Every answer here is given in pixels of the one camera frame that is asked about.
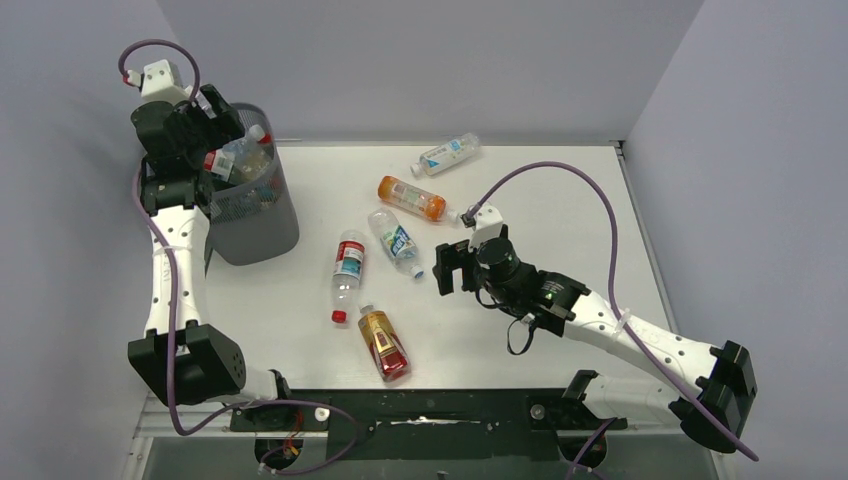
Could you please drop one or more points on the clear bottle white blue label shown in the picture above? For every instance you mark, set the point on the clear bottle white blue label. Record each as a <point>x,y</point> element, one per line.
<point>446,156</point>

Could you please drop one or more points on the orange tinted bottle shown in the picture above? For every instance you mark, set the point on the orange tinted bottle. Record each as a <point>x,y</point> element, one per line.
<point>429,206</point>

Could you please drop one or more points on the clear bottle red teal label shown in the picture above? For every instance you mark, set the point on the clear bottle red teal label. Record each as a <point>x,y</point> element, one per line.
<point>346,275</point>

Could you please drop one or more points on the clear bottle blue green label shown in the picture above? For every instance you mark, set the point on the clear bottle blue green label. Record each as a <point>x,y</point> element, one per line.
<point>396,242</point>

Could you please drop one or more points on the aluminium frame rail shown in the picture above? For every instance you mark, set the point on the aluminium frame rail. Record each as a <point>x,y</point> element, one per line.
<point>185,414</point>

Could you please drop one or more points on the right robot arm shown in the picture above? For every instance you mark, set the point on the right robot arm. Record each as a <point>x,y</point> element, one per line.
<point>707,390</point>

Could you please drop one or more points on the brown tea bottle red base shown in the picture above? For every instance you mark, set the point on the brown tea bottle red base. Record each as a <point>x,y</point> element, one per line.
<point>383,343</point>

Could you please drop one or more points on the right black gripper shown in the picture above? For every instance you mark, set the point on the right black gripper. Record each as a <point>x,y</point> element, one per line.
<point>450,257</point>

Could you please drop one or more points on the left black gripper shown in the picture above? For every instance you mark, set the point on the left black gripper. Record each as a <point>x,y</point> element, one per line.
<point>223,128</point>

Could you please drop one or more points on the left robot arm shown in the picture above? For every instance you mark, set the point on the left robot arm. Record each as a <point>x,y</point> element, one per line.
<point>182,358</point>

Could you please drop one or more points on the clear bottle red white label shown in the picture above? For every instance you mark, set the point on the clear bottle red white label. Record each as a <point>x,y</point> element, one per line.
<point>238,162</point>

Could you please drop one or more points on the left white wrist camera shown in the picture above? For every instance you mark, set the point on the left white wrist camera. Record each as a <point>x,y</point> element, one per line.
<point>159,81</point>

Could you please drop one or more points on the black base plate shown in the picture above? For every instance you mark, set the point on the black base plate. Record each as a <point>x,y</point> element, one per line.
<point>404,424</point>

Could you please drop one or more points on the grey mesh waste bin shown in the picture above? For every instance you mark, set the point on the grey mesh waste bin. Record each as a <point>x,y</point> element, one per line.
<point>255,221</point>

